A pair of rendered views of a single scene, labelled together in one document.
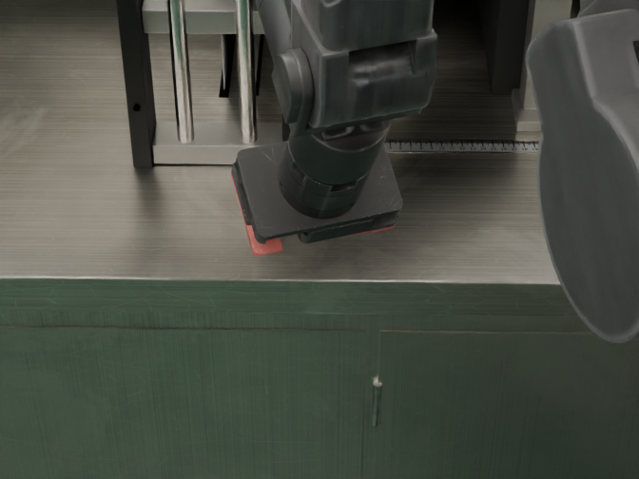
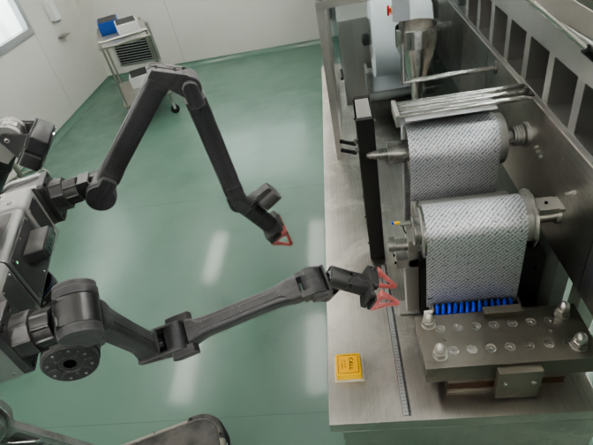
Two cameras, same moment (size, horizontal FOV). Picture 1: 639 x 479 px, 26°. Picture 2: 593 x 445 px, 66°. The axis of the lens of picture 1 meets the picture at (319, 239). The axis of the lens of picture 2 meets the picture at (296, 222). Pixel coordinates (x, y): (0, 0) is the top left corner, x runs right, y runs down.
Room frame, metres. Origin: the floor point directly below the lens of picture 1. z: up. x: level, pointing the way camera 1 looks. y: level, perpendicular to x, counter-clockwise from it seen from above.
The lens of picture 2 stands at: (1.02, -1.15, 2.04)
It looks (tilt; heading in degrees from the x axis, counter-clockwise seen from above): 38 degrees down; 99
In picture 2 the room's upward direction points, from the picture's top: 13 degrees counter-clockwise
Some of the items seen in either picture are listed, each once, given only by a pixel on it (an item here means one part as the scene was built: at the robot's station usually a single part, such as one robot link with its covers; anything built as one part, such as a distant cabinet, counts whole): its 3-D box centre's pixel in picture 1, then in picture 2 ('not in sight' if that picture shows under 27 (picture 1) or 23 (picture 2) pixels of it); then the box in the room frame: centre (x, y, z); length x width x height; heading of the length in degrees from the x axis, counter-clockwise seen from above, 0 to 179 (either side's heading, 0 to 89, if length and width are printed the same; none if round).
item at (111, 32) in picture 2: not in sight; (135, 67); (-1.23, 3.96, 0.51); 0.91 x 0.58 x 1.02; 113
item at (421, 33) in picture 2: not in sight; (416, 33); (1.30, 0.46, 1.50); 0.14 x 0.14 x 0.06
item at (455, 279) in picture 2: not in sight; (472, 279); (1.30, -0.32, 1.11); 0.23 x 0.01 x 0.18; 179
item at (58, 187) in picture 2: not in sight; (64, 192); (0.25, -0.16, 1.45); 0.09 x 0.08 x 0.12; 108
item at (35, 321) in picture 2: not in sight; (34, 330); (0.41, -0.63, 1.45); 0.09 x 0.08 x 0.12; 108
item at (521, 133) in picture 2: not in sight; (513, 136); (1.48, -0.01, 1.33); 0.07 x 0.07 x 0.07; 89
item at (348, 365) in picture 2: not in sight; (349, 365); (0.95, -0.41, 0.91); 0.07 x 0.07 x 0.02; 89
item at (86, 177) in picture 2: not in sight; (97, 189); (0.33, -0.13, 1.43); 0.10 x 0.05 x 0.09; 18
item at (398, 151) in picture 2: not in sight; (398, 151); (1.16, 0.00, 1.33); 0.06 x 0.06 x 0.06; 89
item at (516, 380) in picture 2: not in sight; (517, 382); (1.36, -0.53, 0.96); 0.10 x 0.03 x 0.11; 179
